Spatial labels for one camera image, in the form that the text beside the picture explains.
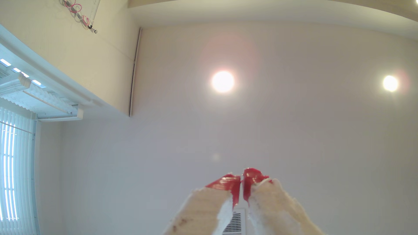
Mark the gripper finger with red taped tip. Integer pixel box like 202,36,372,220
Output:
163,174,241,235
243,168,327,235

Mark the white ceiling air vent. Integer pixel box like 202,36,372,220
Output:
223,209,246,235

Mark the round ceiling light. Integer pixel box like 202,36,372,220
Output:
212,71,235,93
383,75,399,92

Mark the white vertical window blind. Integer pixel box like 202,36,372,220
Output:
0,108,40,235

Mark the white blind headrail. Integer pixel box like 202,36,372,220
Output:
0,72,84,122

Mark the white wall conduit strip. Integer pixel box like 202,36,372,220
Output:
129,27,143,117

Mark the red and white cable bundle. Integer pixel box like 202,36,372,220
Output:
60,0,98,34

